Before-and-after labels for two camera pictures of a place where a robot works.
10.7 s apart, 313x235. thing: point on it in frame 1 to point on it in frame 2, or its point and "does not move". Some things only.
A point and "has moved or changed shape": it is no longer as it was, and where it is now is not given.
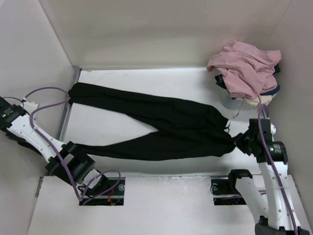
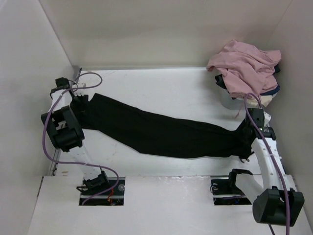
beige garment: (264, 99) does not move
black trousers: (176, 130) has moved or changed shape
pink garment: (248, 71) does not move
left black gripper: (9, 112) to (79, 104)
